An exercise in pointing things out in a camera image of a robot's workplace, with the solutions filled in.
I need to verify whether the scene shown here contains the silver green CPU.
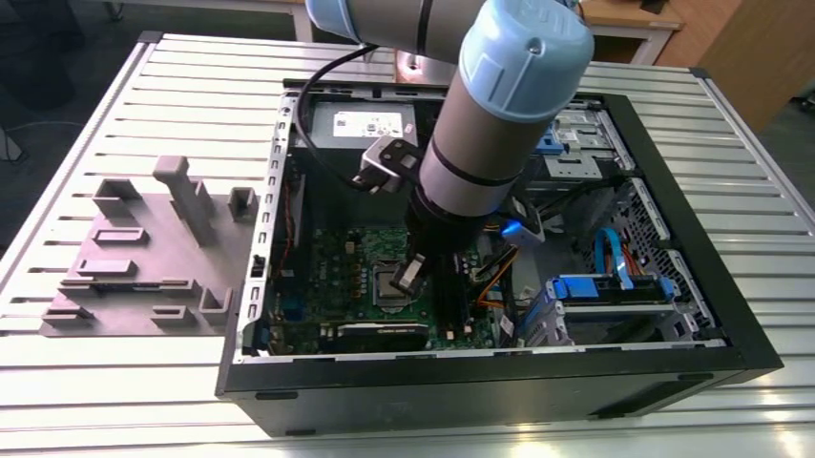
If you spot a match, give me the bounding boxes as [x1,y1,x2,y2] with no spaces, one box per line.
[374,274,408,300]

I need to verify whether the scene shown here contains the grey power supply unit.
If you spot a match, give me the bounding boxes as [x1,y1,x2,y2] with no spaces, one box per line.
[293,100,422,226]

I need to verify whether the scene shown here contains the green motherboard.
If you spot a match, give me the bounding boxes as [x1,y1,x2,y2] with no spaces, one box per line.
[269,226,504,353]

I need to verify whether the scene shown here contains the black graphics card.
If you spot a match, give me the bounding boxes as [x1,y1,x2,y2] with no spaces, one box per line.
[321,320,432,353]

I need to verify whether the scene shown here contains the grey metal drive cage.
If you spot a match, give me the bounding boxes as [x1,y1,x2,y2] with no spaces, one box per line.
[524,98,638,207]

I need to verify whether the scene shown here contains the hard disk in blue carrier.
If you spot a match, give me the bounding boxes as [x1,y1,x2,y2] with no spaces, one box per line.
[548,275,678,306]

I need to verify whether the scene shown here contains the blue plastic drive carrier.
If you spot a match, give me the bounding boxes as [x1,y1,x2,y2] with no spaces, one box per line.
[533,132,569,156]

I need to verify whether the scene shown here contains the grey metal disk bay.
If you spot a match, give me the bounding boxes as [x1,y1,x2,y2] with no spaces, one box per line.
[514,274,721,348]

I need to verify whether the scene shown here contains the black PC case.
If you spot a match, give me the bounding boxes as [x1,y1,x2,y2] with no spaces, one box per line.
[212,77,785,438]

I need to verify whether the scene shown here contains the grey plastic parts rack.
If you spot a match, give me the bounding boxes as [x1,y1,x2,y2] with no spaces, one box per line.
[38,155,264,338]

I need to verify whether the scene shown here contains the wooden cabinet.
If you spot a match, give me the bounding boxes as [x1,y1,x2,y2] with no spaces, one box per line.
[654,0,815,133]

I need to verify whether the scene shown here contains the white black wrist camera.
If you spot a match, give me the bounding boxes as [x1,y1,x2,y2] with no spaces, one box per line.
[500,195,548,247]

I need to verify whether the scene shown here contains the orange wires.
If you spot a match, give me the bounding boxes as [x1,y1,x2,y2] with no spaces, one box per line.
[474,245,521,309]

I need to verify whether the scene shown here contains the grey box wrist camera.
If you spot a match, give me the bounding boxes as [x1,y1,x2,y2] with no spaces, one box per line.
[350,135,426,196]

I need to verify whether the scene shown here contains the black cable bundle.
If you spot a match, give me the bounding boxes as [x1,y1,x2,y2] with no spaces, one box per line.
[526,177,632,230]

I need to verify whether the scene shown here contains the thin red wire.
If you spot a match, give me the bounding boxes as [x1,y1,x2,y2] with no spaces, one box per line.
[281,179,302,253]

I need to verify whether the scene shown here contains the blue flat wire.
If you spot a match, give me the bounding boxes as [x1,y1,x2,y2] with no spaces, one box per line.
[594,228,637,291]

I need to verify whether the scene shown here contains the red flat wire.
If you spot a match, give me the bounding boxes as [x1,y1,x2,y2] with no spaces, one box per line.
[618,243,645,281]

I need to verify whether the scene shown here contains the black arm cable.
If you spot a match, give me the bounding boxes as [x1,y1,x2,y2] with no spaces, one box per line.
[297,45,382,188]

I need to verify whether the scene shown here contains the brown square base plate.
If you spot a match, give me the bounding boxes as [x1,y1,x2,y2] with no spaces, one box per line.
[392,46,461,87]

